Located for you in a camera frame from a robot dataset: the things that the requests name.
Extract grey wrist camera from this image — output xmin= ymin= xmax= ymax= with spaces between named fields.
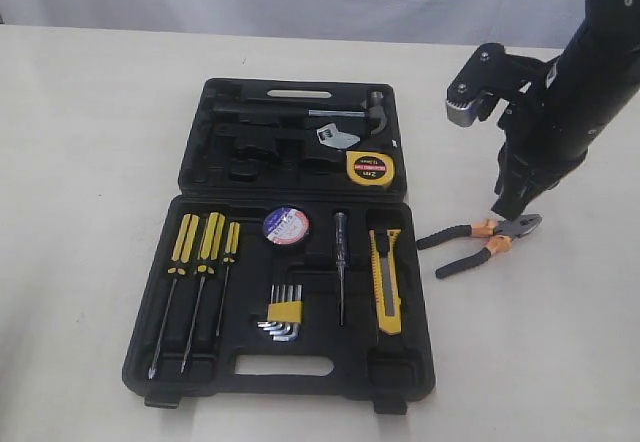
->
xmin=445 ymin=43 xmax=532 ymax=128

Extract hex key set yellow holder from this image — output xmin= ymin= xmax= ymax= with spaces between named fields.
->
xmin=256 ymin=284 xmax=303 ymax=343

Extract claw hammer black handle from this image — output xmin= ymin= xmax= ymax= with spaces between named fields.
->
xmin=211 ymin=91 xmax=388 ymax=135

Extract middle yellow black screwdriver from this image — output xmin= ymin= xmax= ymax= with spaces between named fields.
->
xmin=180 ymin=212 xmax=226 ymax=374

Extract adjustable wrench black handle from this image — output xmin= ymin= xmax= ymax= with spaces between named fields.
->
xmin=214 ymin=123 xmax=362 ymax=150

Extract black electrical tape roll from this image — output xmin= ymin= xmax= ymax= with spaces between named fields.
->
xmin=262 ymin=206 xmax=311 ymax=246

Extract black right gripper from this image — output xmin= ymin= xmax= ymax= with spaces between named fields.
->
xmin=489 ymin=46 xmax=640 ymax=222

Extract small yellow black screwdriver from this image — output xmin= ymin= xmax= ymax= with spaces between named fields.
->
xmin=215 ymin=221 xmax=240 ymax=338

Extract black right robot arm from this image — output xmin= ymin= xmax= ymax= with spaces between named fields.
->
xmin=491 ymin=0 xmax=639 ymax=220

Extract pliers black orange handles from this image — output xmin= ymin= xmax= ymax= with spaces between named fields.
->
xmin=416 ymin=213 xmax=544 ymax=281

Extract voltage tester screwdriver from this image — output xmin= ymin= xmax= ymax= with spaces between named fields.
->
xmin=334 ymin=212 xmax=347 ymax=326

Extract yellow utility knife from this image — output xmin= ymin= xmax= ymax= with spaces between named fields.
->
xmin=369 ymin=229 xmax=402 ymax=336

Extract black plastic tool case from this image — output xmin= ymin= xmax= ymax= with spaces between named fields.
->
xmin=122 ymin=78 xmax=436 ymax=414

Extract large yellow black screwdriver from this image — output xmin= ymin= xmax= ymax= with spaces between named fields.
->
xmin=147 ymin=213 xmax=200 ymax=380

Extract yellow measuring tape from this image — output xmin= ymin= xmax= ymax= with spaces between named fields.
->
xmin=346 ymin=150 xmax=395 ymax=188

